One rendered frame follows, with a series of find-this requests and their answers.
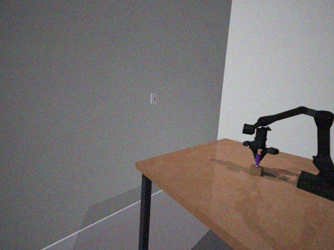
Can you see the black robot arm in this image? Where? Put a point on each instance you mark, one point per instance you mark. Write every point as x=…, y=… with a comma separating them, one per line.
x=323, y=120

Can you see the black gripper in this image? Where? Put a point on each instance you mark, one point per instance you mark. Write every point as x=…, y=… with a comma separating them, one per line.
x=265, y=150

